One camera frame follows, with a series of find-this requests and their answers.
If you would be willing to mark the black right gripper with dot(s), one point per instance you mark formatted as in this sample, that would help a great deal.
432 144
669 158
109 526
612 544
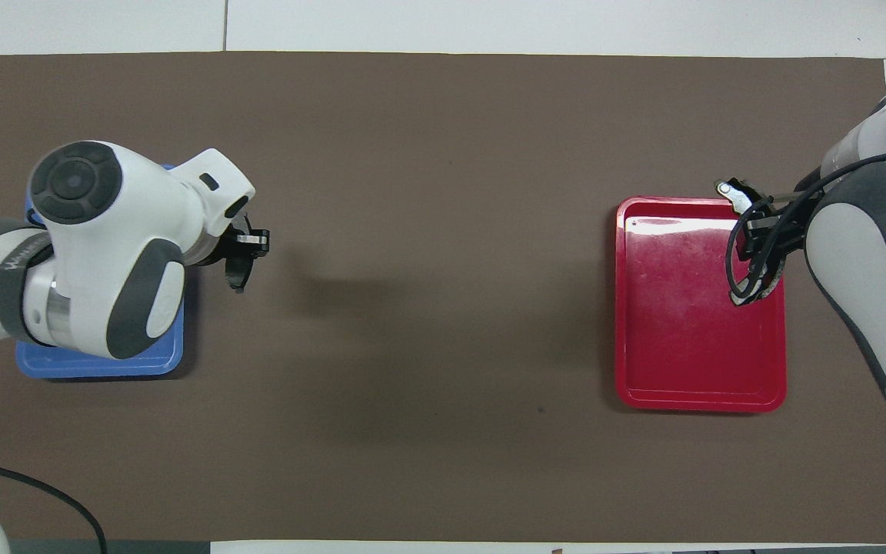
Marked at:
785 231

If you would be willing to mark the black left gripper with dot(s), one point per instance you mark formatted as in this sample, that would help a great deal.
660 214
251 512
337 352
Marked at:
237 235

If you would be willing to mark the small dark brake pad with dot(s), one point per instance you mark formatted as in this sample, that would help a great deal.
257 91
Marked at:
237 275

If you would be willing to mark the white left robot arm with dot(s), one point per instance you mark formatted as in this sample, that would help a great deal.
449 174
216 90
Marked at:
104 254

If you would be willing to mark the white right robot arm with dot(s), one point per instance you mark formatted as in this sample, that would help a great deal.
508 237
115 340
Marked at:
874 254

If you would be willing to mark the red plastic tray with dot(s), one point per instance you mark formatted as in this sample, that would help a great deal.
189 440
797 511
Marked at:
681 346

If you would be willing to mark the brown table mat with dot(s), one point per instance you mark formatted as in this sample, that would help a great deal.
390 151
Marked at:
443 346

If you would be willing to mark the blue plastic tray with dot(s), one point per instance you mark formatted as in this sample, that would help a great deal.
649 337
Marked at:
66 368

